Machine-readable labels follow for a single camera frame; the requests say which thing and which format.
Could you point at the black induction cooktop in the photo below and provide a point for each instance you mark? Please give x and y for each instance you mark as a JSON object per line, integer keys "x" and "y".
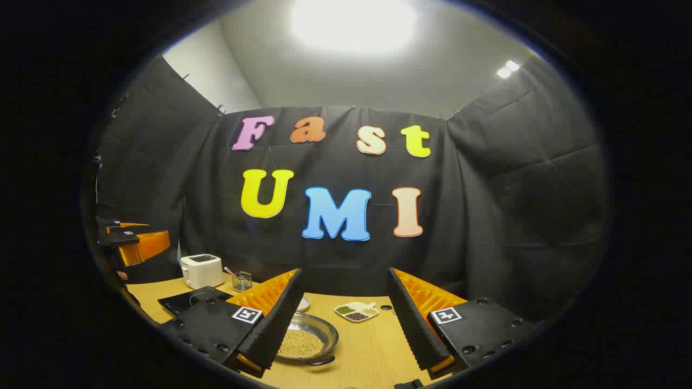
{"x": 181, "y": 303}

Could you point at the white divided dish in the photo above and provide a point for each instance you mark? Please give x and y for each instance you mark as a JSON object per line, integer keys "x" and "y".
{"x": 357, "y": 309}

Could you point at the large ceiling light panel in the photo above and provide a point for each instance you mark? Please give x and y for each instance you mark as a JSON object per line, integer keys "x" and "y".
{"x": 351, "y": 24}

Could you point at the small ceiling light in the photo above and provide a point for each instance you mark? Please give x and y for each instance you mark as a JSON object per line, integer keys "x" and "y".
{"x": 508, "y": 68}

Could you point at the small pile of pale beans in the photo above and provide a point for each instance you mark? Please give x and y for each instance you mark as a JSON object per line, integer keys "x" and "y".
{"x": 369, "y": 311}

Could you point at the white toaster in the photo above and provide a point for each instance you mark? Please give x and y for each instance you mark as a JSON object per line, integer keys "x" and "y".
{"x": 203, "y": 273}

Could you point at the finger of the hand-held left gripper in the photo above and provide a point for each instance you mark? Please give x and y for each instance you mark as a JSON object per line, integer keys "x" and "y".
{"x": 151, "y": 246}
{"x": 111, "y": 221}

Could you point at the pile of soybeans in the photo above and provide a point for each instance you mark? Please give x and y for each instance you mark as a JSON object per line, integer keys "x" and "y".
{"x": 303, "y": 343}

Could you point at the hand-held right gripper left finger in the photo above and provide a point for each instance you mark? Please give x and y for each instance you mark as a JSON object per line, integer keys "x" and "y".
{"x": 278, "y": 324}

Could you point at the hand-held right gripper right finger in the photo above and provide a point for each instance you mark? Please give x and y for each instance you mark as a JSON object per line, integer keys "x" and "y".
{"x": 413, "y": 324}

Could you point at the round white plate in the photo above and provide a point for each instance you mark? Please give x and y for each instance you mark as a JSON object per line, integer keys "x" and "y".
{"x": 304, "y": 304}

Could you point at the pink stick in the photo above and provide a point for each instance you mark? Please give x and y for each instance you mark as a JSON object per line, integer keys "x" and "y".
{"x": 231, "y": 272}

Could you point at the pile of green mung beans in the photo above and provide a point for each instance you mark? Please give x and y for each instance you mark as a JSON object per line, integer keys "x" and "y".
{"x": 345, "y": 310}

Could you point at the black backdrop cloth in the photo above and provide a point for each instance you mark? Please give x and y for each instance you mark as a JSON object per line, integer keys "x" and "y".
{"x": 486, "y": 216}

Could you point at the pile of dark red beans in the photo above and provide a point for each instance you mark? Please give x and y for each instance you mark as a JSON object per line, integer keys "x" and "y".
{"x": 357, "y": 316}

